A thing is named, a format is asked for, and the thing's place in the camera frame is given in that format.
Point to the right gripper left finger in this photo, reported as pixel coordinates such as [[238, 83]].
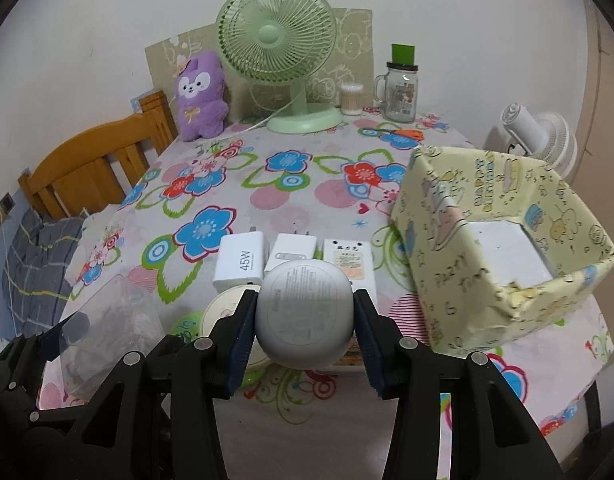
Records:
[[154, 417]]

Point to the white standing fan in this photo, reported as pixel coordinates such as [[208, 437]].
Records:
[[545, 136]]

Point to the beige cartoon board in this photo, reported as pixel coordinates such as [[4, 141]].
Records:
[[350, 61]]

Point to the orange handled scissors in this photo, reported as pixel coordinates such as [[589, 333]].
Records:
[[413, 134]]

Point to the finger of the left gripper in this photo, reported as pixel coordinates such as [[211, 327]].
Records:
[[49, 332]]

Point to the wall power socket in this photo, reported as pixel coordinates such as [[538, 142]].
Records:
[[6, 204]]

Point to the white power strip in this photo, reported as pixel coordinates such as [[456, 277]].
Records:
[[354, 259]]

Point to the clear plastic bag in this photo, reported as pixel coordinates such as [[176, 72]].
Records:
[[120, 317]]

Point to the floral tablecloth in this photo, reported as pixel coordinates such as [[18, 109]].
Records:
[[338, 183]]

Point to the purple plush toy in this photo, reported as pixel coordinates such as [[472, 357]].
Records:
[[202, 111]]

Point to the wooden chair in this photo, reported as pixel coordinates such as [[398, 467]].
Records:
[[78, 176]]

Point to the green desk fan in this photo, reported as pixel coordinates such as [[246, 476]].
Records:
[[281, 43]]

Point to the grey plaid bedding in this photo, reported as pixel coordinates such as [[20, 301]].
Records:
[[33, 279]]

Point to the green perforated device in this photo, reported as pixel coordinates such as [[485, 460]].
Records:
[[188, 327]]

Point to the cotton swab container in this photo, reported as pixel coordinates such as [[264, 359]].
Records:
[[350, 98]]

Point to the yellow cartoon paper box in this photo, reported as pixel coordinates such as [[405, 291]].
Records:
[[464, 309]]

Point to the white round device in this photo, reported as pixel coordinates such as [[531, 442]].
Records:
[[305, 314]]

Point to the glass mason jar green lid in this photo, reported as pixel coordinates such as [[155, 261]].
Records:
[[396, 91]]

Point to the white 45W charger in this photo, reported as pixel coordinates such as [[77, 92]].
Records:
[[241, 259]]

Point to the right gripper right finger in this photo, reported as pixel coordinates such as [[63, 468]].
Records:
[[493, 436]]

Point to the small white charger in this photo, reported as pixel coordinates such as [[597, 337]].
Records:
[[290, 247]]

